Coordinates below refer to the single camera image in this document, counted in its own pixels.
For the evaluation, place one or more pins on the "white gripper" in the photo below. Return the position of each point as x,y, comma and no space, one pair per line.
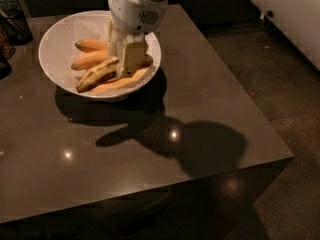
133,14

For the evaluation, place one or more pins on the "spotted yellow banana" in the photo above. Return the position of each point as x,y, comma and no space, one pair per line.
97,75

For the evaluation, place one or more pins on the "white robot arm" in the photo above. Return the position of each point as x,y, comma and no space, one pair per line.
298,20

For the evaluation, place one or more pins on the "top yellow banana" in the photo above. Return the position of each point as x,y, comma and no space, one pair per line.
90,45

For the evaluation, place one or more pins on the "lower right yellow banana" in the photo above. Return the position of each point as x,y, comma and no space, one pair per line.
121,83

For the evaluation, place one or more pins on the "white bowl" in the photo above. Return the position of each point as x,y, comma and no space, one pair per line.
57,51

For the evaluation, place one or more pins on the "brown object at left edge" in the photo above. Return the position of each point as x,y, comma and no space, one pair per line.
7,50

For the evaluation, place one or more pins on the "black wire mesh basket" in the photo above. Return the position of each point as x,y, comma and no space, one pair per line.
14,23

